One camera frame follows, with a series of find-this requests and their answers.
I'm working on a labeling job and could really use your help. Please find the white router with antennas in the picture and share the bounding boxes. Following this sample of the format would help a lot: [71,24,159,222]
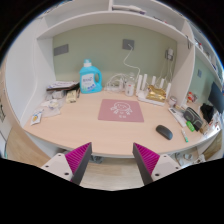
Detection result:
[135,73,173,107]

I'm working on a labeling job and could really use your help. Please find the red snack packet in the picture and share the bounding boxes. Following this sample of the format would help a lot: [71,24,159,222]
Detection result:
[186,91,198,103]

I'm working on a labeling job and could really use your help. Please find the green small packet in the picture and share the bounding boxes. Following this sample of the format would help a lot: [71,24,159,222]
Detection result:
[185,120,196,133]

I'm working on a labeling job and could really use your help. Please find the clear bottle with white label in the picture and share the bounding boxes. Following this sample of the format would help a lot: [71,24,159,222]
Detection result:
[124,72,136,98]

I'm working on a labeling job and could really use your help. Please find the stack of books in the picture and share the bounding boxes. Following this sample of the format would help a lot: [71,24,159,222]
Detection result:
[46,80,80,93]

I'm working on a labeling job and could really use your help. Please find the white and green tube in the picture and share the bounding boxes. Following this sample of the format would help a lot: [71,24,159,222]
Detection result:
[180,128,190,144]

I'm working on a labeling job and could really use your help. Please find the white remote control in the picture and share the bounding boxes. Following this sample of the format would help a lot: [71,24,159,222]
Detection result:
[167,106,188,128]

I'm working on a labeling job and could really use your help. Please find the white wall charger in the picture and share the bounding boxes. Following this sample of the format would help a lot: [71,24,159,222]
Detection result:
[164,48,175,62]

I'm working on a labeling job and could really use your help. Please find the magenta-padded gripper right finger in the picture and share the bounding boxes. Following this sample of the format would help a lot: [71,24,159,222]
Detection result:
[132,142,183,186]

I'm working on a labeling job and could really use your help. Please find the grey square wall socket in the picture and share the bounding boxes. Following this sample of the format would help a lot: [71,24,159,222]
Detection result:
[121,38,136,51]

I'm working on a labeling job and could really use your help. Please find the dark grey wall plate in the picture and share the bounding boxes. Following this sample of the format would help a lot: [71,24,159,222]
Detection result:
[53,43,70,57]

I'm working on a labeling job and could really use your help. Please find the black computer mouse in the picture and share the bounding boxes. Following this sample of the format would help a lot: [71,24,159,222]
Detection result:
[155,124,174,141]

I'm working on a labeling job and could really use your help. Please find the thin white charger cables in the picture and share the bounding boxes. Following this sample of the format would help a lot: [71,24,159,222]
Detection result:
[159,58,175,88]

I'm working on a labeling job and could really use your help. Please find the thick white wall cable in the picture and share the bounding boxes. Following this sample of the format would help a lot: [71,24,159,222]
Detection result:
[122,44,142,79]

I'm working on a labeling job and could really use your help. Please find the small jar with lid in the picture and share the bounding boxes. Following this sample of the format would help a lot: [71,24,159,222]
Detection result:
[168,95,178,108]

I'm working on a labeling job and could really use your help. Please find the white wall shelf unit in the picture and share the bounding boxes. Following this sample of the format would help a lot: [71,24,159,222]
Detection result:
[34,0,224,108]

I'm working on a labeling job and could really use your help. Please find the black cloth bundle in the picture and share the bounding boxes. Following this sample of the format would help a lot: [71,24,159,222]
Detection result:
[199,102,216,124]

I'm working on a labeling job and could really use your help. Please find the blue detergent bottle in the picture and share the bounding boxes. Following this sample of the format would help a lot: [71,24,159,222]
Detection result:
[78,58,103,95]

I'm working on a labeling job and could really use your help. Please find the pink printed mouse pad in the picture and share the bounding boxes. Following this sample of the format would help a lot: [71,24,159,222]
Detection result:
[97,98,145,123]

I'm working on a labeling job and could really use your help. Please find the gold foil bag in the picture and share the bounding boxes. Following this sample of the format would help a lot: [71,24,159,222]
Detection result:
[145,84,167,102]

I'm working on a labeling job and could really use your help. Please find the clear plastic bags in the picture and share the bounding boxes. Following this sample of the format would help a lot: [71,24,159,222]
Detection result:
[30,94,66,126]

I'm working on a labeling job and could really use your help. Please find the white power strip with cables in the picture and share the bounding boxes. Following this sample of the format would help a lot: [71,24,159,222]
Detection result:
[104,73,127,93]

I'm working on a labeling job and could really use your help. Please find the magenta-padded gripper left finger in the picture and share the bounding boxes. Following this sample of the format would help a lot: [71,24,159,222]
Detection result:
[40,142,93,186]

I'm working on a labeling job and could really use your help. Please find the pale yellow small box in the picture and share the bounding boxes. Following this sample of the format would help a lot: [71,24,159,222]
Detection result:
[65,89,78,104]

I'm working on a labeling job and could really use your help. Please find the black monitor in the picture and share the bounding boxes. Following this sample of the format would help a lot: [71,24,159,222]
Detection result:
[207,81,224,114]

